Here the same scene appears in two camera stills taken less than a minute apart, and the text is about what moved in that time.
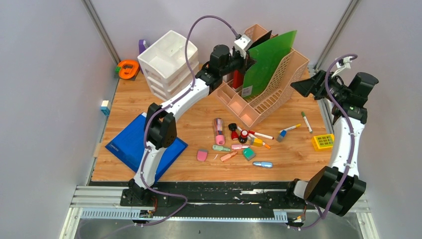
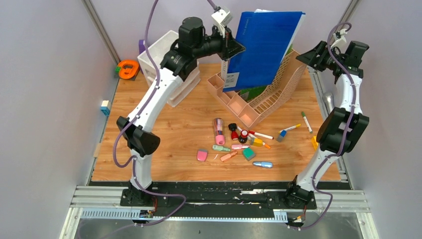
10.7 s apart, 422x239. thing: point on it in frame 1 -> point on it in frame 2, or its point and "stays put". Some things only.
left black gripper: (246, 62) -> (230, 47)
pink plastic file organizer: (286, 80) stays put
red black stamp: (234, 135) stays put
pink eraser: (201, 155) stays put
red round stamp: (243, 138) stays put
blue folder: (128, 146) -> (267, 37)
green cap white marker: (307, 123) stays put
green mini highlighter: (221, 148) stays put
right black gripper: (305, 86) -> (310, 58)
